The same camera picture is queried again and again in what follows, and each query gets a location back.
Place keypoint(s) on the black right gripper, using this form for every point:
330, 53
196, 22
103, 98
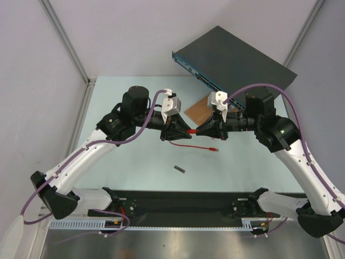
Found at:
221, 127

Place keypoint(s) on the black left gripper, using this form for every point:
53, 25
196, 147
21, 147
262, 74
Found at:
175, 128

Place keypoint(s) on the silver SFP module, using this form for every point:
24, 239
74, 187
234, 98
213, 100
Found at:
179, 169

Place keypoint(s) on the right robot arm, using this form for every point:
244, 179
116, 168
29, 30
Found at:
322, 211

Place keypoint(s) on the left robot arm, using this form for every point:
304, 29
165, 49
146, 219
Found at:
127, 120

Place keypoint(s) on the wooden base board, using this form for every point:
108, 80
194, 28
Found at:
199, 112

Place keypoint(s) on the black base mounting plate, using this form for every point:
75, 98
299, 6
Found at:
185, 209

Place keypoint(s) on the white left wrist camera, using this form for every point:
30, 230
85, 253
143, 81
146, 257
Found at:
171, 104

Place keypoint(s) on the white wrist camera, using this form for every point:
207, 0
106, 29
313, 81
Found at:
217, 99
171, 104

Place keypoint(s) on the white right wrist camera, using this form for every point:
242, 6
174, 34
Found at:
217, 99

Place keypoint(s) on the blue network switch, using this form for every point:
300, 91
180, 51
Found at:
224, 62

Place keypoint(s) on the white slotted cable duct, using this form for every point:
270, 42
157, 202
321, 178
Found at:
92, 224

